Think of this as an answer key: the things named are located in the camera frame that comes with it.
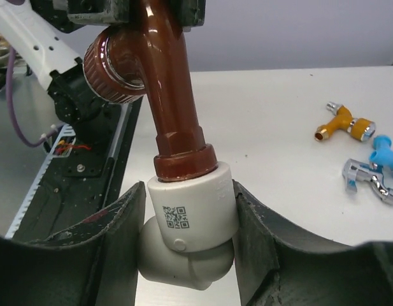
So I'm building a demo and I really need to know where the yellow water faucet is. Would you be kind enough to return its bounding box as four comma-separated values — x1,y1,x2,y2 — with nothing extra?
314,102,376,142

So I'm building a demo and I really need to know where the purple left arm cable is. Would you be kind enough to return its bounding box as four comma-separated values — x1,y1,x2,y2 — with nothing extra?
4,47,50,148

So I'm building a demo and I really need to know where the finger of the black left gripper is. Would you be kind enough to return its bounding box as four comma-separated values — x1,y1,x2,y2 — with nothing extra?
175,0,206,32
67,0,131,26

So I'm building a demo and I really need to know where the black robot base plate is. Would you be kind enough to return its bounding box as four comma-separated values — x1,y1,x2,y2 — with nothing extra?
13,99,142,242

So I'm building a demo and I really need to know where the white elbow pipe fitting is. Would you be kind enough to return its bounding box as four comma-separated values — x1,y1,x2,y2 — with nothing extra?
138,162,239,291

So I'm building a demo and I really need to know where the chrome water faucet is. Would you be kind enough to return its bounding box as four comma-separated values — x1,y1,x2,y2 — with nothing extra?
342,159,393,206

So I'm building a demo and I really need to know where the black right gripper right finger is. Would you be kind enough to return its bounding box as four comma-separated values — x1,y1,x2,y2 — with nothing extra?
233,182,393,305

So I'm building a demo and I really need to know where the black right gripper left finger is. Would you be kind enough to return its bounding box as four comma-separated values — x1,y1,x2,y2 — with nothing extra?
0,182,146,305

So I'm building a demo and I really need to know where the brown water faucet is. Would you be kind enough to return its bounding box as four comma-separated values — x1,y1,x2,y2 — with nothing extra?
83,1,217,182

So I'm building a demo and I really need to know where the blue water faucet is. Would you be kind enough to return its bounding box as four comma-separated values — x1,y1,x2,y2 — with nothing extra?
369,135,393,173

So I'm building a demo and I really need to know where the grey slotted cable duct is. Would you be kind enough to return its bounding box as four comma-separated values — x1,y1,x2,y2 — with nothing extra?
4,125,75,240

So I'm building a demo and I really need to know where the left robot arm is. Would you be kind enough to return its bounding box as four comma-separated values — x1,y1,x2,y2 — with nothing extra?
0,1,206,149

